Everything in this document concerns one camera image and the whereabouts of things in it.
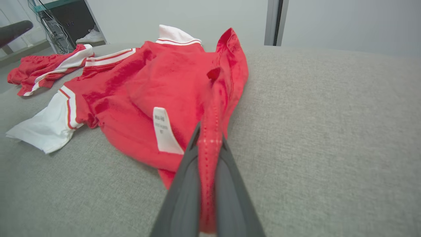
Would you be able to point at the grey partition post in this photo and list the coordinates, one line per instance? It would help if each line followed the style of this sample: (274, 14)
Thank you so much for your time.
(276, 23)

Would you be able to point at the black cabinet with teal top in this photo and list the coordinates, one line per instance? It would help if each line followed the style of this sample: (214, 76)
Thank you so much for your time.
(74, 19)

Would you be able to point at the grey fabric sofa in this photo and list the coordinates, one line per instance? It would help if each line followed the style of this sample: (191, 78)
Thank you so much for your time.
(329, 148)

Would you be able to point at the red shorts white stripe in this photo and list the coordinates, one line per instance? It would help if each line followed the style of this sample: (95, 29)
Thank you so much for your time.
(39, 69)

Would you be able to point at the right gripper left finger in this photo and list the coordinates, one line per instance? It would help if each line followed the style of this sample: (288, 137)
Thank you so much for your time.
(181, 204)

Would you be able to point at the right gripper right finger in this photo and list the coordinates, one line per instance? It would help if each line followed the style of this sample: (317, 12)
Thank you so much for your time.
(233, 204)

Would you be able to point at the red white jersey shirt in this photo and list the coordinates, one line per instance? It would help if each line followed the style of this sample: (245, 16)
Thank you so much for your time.
(148, 85)

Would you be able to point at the white sneaker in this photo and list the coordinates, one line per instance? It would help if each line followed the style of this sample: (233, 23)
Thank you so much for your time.
(90, 37)

